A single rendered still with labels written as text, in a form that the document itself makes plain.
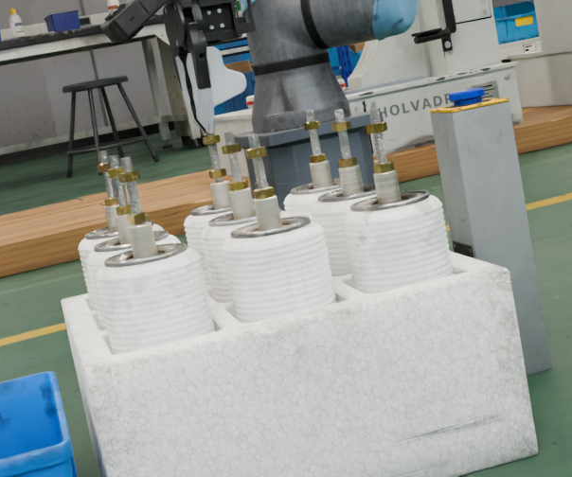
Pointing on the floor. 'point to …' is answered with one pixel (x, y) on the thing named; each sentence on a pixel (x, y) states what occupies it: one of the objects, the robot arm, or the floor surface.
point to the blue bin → (19, 430)
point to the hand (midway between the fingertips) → (201, 122)
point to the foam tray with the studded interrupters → (319, 387)
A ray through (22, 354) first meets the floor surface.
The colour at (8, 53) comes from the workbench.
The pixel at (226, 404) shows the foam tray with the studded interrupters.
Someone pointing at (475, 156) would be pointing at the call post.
